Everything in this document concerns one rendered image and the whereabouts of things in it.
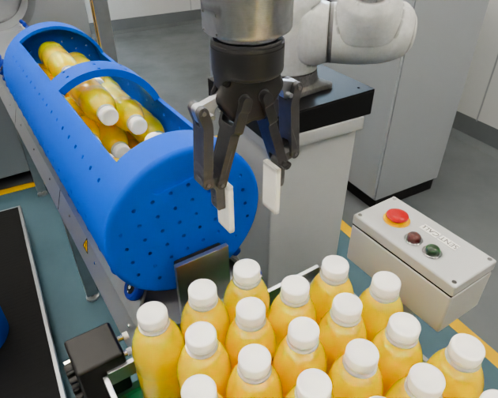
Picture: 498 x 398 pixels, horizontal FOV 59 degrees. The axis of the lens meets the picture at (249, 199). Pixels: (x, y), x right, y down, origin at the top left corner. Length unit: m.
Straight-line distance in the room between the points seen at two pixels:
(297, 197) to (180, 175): 0.71
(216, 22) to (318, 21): 0.79
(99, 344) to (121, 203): 0.21
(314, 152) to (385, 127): 1.11
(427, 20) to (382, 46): 1.07
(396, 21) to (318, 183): 0.50
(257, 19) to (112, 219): 0.38
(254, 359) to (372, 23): 0.86
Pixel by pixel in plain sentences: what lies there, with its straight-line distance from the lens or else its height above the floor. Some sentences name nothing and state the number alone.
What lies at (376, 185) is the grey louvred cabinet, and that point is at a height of 0.18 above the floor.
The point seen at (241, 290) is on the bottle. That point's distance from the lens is 0.65.
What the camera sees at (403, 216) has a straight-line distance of 0.77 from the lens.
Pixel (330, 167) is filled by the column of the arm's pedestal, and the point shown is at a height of 0.85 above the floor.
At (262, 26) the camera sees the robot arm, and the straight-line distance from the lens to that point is 0.43.
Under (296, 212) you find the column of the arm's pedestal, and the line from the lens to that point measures 1.39.
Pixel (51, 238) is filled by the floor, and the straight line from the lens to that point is 2.60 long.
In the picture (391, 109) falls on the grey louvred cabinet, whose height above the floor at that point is 0.64.
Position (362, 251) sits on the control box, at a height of 1.04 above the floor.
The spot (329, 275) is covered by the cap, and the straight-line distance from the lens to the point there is 0.65.
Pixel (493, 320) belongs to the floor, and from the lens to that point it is 2.27.
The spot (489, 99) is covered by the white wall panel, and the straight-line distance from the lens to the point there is 3.56.
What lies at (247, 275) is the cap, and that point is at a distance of 0.63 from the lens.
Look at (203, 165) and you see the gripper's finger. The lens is 0.48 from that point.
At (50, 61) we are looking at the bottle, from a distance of 1.29.
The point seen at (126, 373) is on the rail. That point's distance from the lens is 0.73.
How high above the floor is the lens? 1.56
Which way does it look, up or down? 36 degrees down
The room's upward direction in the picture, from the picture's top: straight up
